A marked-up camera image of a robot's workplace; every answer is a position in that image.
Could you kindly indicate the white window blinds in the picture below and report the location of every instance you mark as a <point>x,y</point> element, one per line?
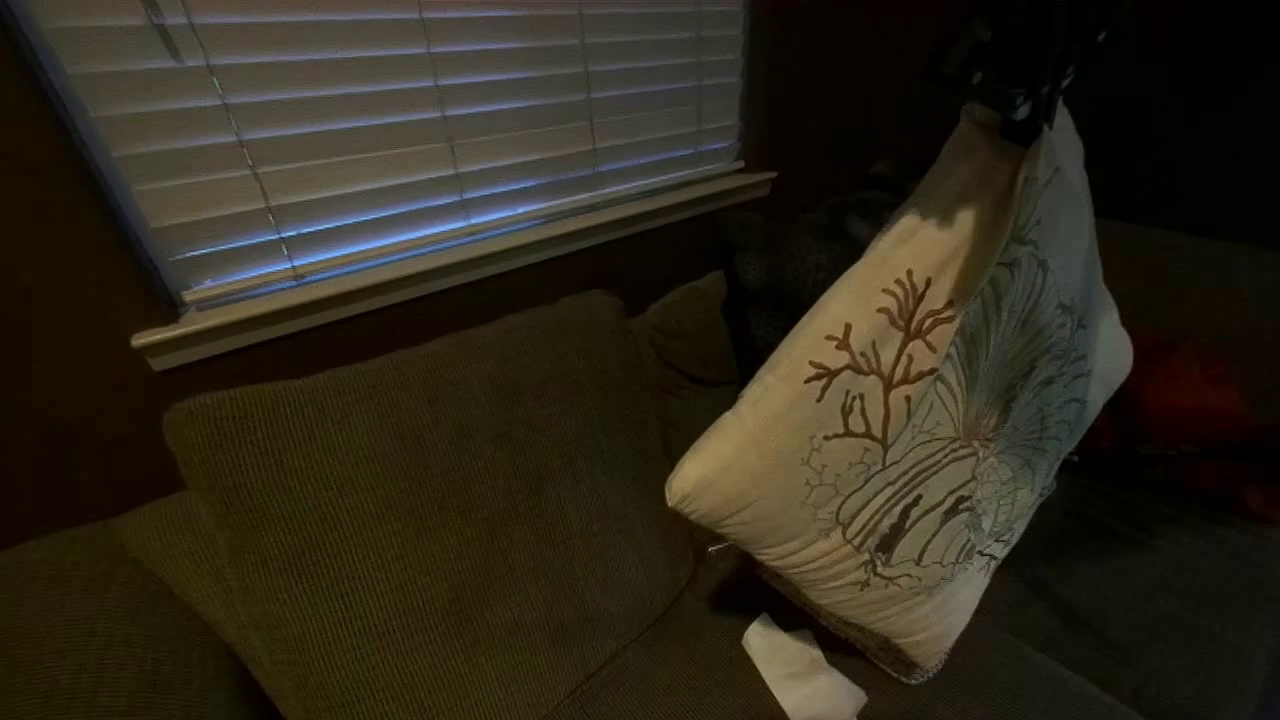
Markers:
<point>403,121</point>

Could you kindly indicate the white tissue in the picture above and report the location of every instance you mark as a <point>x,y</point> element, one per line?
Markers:
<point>803,675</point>

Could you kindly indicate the olive couch back cushion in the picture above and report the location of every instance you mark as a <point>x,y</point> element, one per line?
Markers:
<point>441,506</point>
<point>686,335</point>

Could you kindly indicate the red pillow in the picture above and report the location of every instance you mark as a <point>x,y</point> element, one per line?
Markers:
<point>1184,412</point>

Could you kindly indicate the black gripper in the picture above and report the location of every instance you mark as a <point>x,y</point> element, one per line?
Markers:
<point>1025,45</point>

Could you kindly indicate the white coral print pillow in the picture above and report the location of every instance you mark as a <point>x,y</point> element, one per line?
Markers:
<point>923,455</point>

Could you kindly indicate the white window sill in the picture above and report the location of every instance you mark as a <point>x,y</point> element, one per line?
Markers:
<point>441,266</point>

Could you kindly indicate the olive green couch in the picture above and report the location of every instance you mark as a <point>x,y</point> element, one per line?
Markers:
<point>83,624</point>

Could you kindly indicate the blinds tilt wand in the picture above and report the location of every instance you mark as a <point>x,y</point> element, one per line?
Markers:
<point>160,31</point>

